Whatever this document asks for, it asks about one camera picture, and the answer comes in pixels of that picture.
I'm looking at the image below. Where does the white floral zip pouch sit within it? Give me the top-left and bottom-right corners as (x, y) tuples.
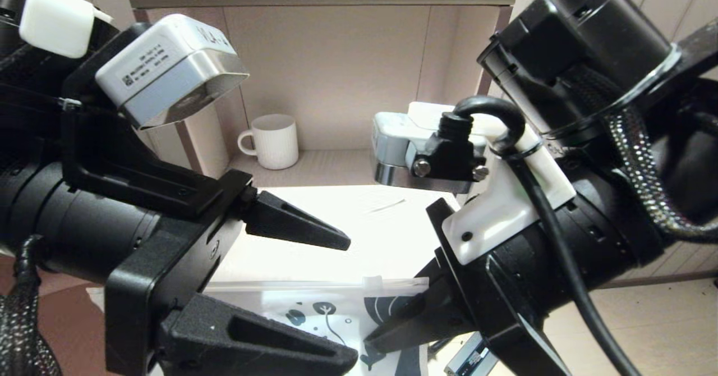
(87, 276), (449, 376)

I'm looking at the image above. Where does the grey power adapter box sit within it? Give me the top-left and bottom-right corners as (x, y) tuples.
(445, 331), (500, 376)

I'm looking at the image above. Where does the white ribbed ceramic mug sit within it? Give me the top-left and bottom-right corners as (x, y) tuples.
(238, 113), (300, 171)

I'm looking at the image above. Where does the thin pale stick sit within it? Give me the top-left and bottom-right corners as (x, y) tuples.
(367, 199), (406, 213)

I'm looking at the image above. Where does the brown upholstered chair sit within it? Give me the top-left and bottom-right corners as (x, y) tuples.
(0, 253), (110, 376)

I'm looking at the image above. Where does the light wooden shelf desk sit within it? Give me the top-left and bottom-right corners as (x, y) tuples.
(126, 0), (521, 287)

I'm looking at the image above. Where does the black left camera bracket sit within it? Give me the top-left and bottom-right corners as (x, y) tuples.
(61, 21), (253, 221)

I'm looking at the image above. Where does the braided right arm cable sleeve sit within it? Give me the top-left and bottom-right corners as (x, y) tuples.
(569, 65), (718, 245)

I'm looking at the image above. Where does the braided arm cable sleeve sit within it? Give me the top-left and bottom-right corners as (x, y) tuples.
(0, 235), (62, 376)
(569, 65), (718, 245)

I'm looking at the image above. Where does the white right camera bracket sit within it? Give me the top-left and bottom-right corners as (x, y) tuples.
(408, 101), (578, 265)

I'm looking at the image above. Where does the braided left arm cable sleeve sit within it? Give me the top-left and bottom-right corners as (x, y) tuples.
(0, 235), (62, 376)

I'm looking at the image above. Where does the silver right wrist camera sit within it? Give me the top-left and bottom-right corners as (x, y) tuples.
(372, 102), (490, 195)

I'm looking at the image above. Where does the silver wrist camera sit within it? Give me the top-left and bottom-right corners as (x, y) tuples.
(372, 102), (490, 195)
(94, 13), (251, 131)

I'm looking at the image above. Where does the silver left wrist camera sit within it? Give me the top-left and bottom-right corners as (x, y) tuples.
(94, 13), (251, 131)

